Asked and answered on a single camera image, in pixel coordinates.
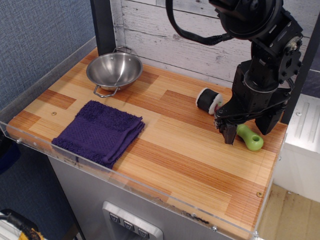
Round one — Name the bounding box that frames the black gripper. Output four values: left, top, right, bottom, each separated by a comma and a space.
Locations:
214, 81, 291, 145

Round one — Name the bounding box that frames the stainless steel bowl with handles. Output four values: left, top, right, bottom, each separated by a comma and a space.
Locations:
86, 46, 143, 98

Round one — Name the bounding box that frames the black cable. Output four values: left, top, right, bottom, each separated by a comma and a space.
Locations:
164, 0, 233, 46

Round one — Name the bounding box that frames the dark vertical corner post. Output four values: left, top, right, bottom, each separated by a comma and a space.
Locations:
90, 0, 116, 56

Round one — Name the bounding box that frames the grey spatula with green handle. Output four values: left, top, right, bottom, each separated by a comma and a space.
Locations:
236, 124, 264, 152

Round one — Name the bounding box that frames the folded purple towel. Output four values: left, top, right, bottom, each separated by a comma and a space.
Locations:
51, 100, 145, 169

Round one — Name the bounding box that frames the white ribbed side cabinet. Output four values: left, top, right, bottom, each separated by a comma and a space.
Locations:
273, 94, 320, 202

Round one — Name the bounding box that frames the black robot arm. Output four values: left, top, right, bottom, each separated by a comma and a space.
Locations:
211, 0, 303, 144

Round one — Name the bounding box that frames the clear acrylic guard rail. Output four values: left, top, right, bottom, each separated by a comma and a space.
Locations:
0, 39, 287, 240

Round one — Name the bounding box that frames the silver dispenser panel with buttons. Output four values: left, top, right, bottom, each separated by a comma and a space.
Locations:
102, 201, 164, 240

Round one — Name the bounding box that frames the yellow and black object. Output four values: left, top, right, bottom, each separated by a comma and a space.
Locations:
0, 213, 45, 240

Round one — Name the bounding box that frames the plush sushi roll toy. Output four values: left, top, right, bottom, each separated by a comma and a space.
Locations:
195, 87, 223, 115

